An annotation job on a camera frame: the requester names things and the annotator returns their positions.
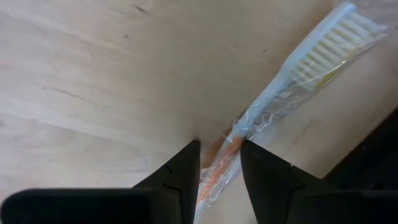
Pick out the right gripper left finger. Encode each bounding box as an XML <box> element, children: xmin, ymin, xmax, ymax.
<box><xmin>119</xmin><ymin>140</ymin><xmax>201</xmax><ymax>224</ymax></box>

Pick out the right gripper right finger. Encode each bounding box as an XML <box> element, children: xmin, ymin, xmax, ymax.
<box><xmin>241</xmin><ymin>140</ymin><xmax>324</xmax><ymax>224</ymax></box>

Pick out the orange toothbrush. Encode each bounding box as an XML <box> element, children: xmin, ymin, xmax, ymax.
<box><xmin>193</xmin><ymin>1</ymin><xmax>388</xmax><ymax>224</ymax></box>

